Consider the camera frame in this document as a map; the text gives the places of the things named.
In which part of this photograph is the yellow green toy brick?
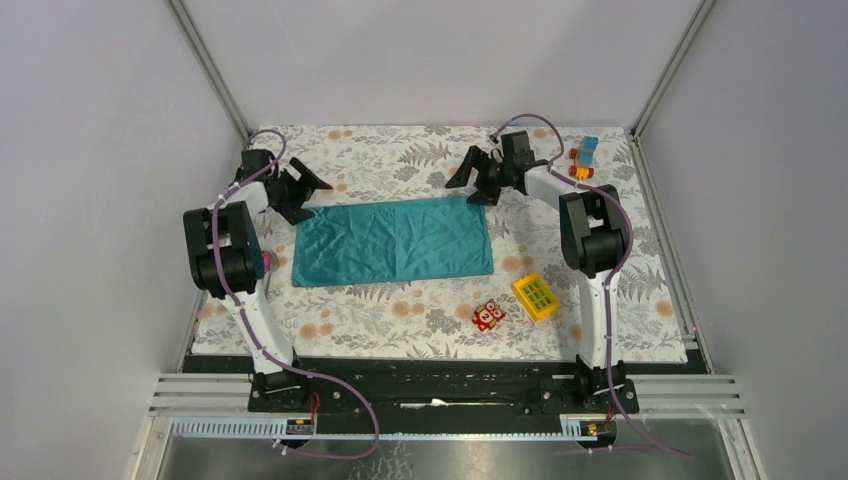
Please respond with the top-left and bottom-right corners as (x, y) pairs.
(512, 273), (561, 322)

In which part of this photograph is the blue orange toy car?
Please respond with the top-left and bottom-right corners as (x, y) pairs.
(568, 136), (599, 180)

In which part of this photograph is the red owl toy block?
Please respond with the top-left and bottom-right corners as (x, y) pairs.
(472, 299), (507, 332)

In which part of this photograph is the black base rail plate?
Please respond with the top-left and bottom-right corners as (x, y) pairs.
(246, 354), (641, 436)

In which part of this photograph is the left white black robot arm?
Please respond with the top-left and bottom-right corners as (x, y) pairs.
(183, 149), (331, 411)

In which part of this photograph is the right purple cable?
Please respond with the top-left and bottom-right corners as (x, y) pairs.
(490, 113), (696, 461)

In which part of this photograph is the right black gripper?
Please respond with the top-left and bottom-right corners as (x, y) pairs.
(445, 146), (513, 207)

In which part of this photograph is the floral patterned table mat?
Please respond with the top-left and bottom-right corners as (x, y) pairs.
(190, 125), (689, 365)

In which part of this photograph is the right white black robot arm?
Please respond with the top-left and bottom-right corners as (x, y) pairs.
(446, 131), (632, 412)

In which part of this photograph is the teal cloth napkin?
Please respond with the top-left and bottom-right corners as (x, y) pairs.
(291, 196), (494, 288)

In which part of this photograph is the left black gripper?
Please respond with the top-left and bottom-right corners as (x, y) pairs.
(270, 157), (328, 224)

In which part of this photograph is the slotted cable duct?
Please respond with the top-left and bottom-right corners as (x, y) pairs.
(172, 414), (617, 443)

